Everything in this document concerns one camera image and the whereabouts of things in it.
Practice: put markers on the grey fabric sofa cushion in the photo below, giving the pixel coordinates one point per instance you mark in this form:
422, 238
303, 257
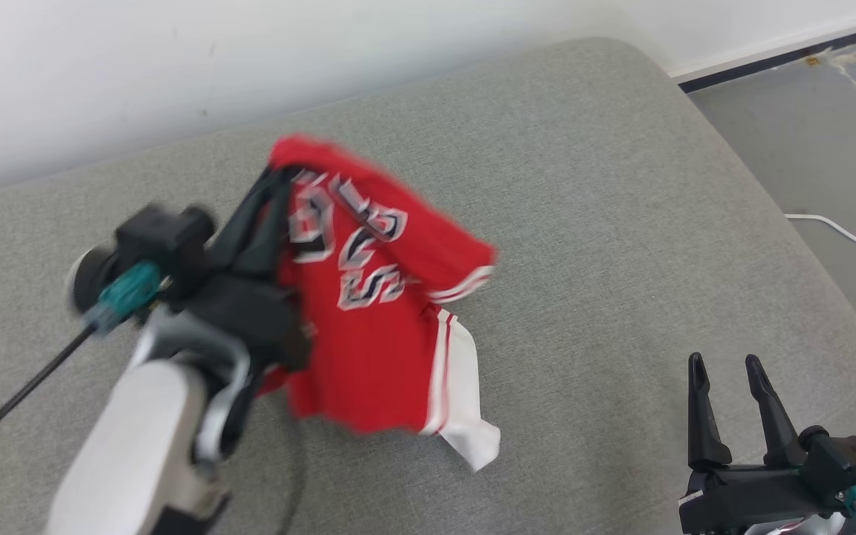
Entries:
584, 260

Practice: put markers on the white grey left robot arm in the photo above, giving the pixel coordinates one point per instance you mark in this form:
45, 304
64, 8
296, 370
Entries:
138, 446

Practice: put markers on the red Bulls 23 jersey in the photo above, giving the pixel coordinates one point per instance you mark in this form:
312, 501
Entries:
376, 342

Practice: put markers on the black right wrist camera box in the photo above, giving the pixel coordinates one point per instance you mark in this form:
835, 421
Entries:
844, 461

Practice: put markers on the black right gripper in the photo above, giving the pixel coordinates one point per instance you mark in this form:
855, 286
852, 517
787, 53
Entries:
747, 498

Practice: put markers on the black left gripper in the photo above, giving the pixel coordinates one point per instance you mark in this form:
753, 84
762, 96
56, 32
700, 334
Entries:
250, 312

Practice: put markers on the white and black baseboard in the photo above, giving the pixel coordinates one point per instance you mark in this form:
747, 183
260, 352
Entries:
762, 63

